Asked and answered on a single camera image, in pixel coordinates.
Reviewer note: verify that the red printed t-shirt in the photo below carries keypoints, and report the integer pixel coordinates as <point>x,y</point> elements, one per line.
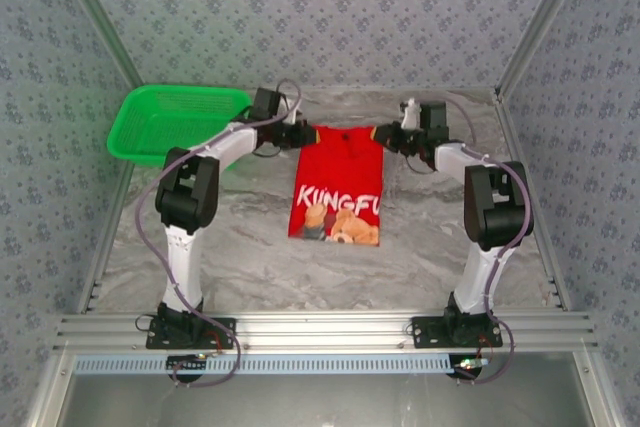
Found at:
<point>340,172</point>

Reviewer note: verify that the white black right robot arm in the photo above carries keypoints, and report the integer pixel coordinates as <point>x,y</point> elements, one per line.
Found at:
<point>500,207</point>

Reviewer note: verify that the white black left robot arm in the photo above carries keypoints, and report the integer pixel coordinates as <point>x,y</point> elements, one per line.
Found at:
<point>190,192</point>

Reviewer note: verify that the green plastic mesh basket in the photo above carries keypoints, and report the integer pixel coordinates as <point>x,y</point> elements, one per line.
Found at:
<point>150,132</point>

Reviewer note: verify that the small LED circuit board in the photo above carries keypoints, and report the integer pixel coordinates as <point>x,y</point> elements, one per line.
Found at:
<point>470,364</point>
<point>187,361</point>

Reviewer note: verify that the grey metal panel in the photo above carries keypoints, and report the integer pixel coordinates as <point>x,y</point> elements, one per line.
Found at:
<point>320,402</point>

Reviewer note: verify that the aluminium frame post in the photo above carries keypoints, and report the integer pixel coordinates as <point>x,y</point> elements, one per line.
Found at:
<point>95,17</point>
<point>545,17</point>

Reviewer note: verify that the long aluminium mounting rail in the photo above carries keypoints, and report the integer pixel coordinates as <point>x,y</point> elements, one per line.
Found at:
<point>320,329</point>

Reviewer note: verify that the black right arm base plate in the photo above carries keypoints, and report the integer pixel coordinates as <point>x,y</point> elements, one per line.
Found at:
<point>425,334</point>

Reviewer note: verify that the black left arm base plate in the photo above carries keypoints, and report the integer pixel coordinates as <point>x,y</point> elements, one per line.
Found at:
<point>225,334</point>

